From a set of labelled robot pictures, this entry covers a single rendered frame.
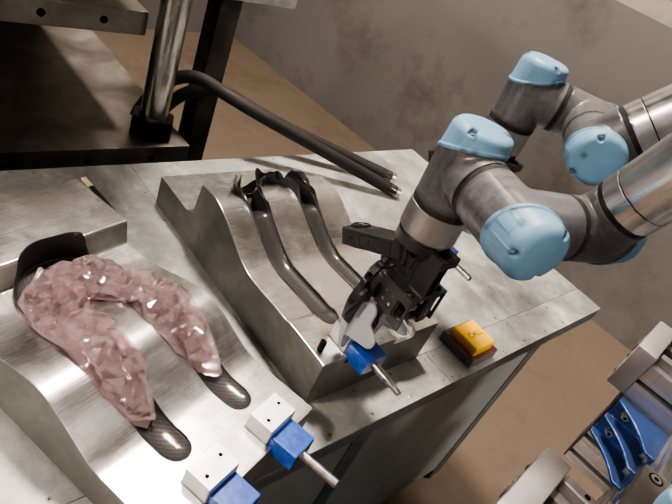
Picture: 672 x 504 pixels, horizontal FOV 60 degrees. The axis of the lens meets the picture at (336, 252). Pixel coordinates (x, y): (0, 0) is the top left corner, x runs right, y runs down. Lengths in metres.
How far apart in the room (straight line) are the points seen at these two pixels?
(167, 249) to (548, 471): 0.69
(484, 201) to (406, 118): 2.98
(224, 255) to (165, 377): 0.28
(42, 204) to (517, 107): 0.71
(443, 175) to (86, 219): 0.51
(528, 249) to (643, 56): 2.49
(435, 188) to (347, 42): 3.22
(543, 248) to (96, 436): 0.51
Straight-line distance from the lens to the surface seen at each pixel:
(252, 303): 0.93
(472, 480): 2.09
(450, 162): 0.66
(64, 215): 0.91
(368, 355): 0.84
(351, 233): 0.80
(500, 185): 0.62
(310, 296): 0.93
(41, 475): 0.77
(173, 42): 1.30
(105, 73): 1.64
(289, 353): 0.88
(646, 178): 0.65
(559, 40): 3.16
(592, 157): 0.83
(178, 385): 0.77
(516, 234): 0.58
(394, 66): 3.63
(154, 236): 1.08
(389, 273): 0.75
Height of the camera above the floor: 1.46
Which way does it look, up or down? 34 degrees down
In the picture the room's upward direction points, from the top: 25 degrees clockwise
